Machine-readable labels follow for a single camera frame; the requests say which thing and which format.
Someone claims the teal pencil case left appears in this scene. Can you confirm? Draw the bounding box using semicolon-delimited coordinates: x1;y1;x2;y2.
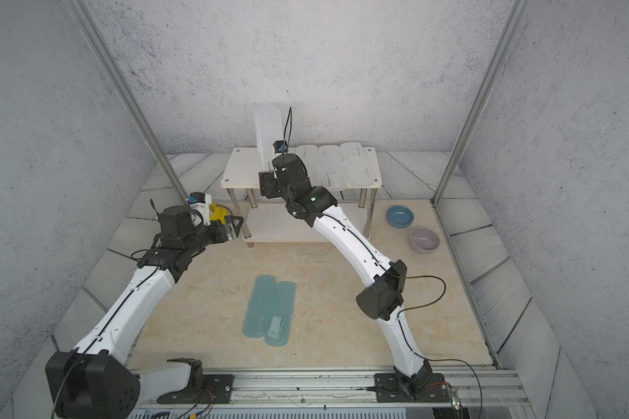
242;275;277;339

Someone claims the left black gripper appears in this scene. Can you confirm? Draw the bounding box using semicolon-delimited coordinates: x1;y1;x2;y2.
182;215;244;257

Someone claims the right aluminium frame post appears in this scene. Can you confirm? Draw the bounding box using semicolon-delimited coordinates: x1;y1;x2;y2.
432;0;530;208

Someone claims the left aluminium frame post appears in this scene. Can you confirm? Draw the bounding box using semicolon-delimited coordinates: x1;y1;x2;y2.
64;0;189;204

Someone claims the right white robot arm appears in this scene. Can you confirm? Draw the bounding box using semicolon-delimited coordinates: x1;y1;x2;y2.
260;154;433;401

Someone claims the aluminium frame post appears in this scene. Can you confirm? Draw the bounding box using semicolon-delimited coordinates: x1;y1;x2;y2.
64;0;189;204
432;0;530;208

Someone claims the teal pencil case with label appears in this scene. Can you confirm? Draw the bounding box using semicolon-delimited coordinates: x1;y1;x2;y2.
264;281;296;347

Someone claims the clear pencil case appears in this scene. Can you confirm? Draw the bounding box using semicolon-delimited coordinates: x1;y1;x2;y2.
254;106;283;172
295;145;321;186
318;145;348;192
340;142;376;189

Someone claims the yellow banana bunch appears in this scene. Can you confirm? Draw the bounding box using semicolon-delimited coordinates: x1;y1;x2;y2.
209;203;232;225

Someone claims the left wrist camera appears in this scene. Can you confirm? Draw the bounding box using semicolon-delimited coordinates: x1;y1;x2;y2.
188;192;212;227

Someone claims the purple ceramic bowl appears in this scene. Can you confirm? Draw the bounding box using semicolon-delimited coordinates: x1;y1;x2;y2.
409;227;440;255

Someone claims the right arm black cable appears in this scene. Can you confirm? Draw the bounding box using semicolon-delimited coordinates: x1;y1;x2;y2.
281;106;295;148

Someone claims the white two-tier shelf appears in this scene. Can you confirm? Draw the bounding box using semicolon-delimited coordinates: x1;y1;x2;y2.
220;147;382;243

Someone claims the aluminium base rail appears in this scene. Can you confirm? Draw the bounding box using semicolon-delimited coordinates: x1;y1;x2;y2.
132;363;535;418

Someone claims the blue ceramic bowl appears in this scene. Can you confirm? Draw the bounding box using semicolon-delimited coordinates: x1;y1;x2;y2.
385;205;415;229

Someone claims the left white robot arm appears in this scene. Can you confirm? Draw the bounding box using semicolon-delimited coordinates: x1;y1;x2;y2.
45;204;244;418

